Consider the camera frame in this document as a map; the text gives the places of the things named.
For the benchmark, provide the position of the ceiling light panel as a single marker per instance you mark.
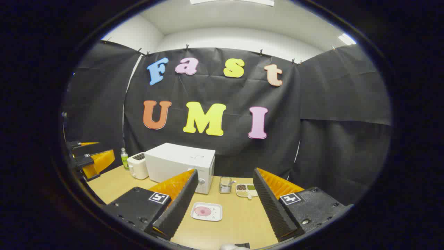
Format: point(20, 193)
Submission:
point(347, 39)
point(232, 2)

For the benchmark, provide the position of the small black table bracket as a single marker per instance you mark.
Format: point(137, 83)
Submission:
point(245, 246)

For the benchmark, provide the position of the pink round food slice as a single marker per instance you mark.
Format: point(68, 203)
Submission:
point(203, 210)

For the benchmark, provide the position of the white microwave oven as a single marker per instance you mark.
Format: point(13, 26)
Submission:
point(180, 159)

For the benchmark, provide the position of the green drink bottle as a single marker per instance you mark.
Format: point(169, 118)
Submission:
point(124, 159)

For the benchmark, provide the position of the black backdrop cloth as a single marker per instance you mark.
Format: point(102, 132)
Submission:
point(242, 152)

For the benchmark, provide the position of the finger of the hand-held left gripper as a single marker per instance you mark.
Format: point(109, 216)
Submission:
point(83, 161)
point(73, 145)

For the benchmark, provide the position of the white square plate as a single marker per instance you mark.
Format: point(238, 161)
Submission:
point(215, 211)

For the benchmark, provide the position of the white toaster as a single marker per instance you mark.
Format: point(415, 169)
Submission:
point(138, 166)

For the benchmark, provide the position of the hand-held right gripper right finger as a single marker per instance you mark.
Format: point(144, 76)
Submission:
point(272, 208)

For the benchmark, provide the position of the white divided bean dish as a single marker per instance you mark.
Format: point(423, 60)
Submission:
point(246, 190)

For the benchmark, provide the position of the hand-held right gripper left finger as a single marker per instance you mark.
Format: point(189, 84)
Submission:
point(180, 208)

